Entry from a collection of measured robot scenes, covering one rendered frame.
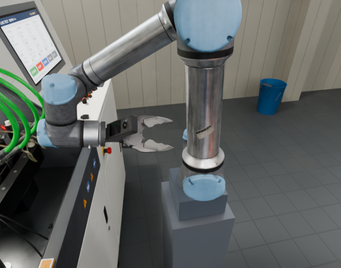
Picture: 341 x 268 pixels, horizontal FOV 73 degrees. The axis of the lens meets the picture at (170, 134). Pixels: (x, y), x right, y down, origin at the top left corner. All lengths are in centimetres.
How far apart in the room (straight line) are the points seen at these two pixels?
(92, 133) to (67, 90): 13
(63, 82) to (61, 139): 15
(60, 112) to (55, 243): 35
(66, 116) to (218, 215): 64
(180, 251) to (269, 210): 121
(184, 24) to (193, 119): 21
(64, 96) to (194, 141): 32
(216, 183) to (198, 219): 32
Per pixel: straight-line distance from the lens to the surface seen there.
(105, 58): 66
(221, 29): 45
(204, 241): 101
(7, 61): 114
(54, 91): 59
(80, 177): 90
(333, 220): 227
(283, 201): 222
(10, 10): 134
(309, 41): 376
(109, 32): 309
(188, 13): 44
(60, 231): 77
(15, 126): 69
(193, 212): 89
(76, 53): 317
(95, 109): 127
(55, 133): 65
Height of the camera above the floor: 154
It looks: 34 degrees down
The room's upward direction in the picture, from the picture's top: straight up
